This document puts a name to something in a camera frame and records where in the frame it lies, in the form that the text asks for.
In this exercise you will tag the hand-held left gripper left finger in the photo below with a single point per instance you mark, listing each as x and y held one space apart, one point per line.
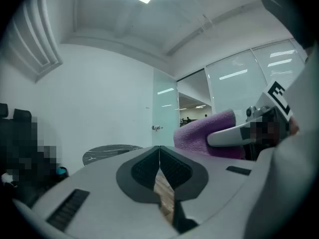
99 195

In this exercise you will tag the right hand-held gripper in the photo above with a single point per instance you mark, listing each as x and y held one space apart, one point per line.
279 96

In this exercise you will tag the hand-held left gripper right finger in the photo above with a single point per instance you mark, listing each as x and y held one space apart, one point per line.
214 178

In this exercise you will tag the purple cloth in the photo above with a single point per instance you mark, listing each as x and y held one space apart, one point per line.
192 136

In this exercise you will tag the teal rounded object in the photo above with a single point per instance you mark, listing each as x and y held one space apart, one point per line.
61 170

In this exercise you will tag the glass partition with blinds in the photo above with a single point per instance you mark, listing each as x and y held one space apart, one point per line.
231 88

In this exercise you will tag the frosted glass door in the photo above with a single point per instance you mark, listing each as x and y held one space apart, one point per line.
165 103

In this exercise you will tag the small white item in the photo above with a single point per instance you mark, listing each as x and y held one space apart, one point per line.
7 178

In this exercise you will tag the black mesh office chair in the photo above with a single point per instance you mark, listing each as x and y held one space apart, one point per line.
23 116

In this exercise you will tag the white slatted wall vent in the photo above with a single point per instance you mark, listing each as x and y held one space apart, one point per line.
37 46

